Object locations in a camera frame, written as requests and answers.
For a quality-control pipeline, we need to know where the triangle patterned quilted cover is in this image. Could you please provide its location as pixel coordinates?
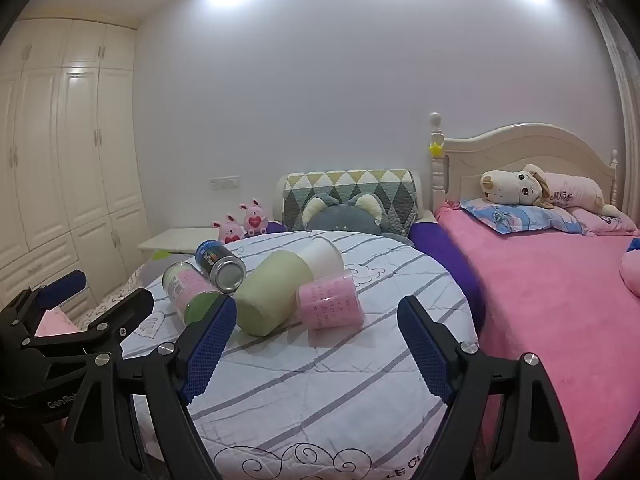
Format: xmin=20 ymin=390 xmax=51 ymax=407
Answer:
xmin=282 ymin=170 xmax=420 ymax=231

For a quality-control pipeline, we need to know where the pale green cup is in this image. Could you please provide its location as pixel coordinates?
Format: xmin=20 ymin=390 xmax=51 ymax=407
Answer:
xmin=235 ymin=250 xmax=315 ymax=337

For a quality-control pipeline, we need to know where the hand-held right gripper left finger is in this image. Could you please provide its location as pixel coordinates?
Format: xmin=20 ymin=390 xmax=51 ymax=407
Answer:
xmin=62 ymin=294 xmax=238 ymax=480

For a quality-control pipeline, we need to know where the cream curtain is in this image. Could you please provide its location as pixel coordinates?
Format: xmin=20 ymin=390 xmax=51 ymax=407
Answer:
xmin=587 ymin=0 xmax=640 ymax=211

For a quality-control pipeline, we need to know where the blue printed pillow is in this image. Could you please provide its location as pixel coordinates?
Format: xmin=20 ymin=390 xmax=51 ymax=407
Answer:
xmin=460 ymin=197 xmax=593 ymax=236

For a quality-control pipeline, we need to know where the white patterned bedsheet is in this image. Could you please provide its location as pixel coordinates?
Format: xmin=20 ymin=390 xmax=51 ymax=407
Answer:
xmin=75 ymin=262 xmax=151 ymax=333

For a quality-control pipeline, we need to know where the pink pillow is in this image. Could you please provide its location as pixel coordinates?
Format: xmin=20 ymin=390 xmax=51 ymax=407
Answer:
xmin=570 ymin=205 xmax=640 ymax=236

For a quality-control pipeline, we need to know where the cream dog plush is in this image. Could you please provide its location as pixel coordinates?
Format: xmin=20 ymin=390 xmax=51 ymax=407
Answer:
xmin=481 ymin=164 xmax=636 ymax=218

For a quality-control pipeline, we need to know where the small pink bunny plush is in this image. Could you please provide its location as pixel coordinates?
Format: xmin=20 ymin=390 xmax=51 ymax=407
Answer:
xmin=211 ymin=214 xmax=244 ymax=245

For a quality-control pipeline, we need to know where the pink plush cushion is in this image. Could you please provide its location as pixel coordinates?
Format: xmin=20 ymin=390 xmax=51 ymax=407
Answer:
xmin=619 ymin=252 xmax=640 ymax=298

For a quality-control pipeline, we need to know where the cream wardrobe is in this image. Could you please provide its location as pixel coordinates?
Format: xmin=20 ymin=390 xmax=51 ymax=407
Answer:
xmin=0 ymin=17 xmax=151 ymax=311

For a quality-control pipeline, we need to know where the pink blanket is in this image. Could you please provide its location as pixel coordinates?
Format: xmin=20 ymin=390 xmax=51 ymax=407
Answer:
xmin=435 ymin=202 xmax=640 ymax=480

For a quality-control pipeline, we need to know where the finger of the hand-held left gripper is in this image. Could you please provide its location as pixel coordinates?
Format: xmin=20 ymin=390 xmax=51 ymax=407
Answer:
xmin=20 ymin=287 xmax=155 ymax=361
xmin=0 ymin=270 xmax=88 ymax=347

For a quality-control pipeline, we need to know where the cream wooden headboard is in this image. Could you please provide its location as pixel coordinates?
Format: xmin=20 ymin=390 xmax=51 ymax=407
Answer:
xmin=429 ymin=112 xmax=621 ymax=211

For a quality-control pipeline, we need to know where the pink translucent cup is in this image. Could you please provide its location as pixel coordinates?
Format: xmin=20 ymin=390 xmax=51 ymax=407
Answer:
xmin=296 ymin=269 xmax=364 ymax=331

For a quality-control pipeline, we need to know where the pink cloth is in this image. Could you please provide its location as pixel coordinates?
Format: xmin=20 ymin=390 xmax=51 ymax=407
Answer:
xmin=35 ymin=307 xmax=81 ymax=336

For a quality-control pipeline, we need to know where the grey cat plush cushion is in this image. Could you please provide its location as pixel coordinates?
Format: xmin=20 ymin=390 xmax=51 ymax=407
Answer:
xmin=300 ymin=192 xmax=416 ymax=246

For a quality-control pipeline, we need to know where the white cup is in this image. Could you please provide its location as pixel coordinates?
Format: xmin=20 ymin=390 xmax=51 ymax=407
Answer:
xmin=300 ymin=237 xmax=345 ymax=278

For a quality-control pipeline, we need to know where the pink green labelled jar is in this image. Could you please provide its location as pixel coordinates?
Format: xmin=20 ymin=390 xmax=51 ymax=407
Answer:
xmin=162 ymin=261 xmax=223 ymax=326

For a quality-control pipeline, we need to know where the white nightstand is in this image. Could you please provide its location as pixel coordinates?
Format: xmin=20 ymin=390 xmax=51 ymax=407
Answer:
xmin=137 ymin=227 xmax=221 ymax=261

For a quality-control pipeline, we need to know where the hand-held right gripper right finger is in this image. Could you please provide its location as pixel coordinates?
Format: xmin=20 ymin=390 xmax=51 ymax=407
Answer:
xmin=396 ymin=295 xmax=581 ymax=480

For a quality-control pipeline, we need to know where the large pink bunny plush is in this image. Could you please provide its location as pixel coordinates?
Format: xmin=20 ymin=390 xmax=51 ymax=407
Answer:
xmin=239 ymin=199 xmax=269 ymax=237

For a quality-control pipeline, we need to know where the metal can blue label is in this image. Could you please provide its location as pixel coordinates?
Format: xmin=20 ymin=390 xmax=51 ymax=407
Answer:
xmin=195 ymin=240 xmax=247 ymax=292

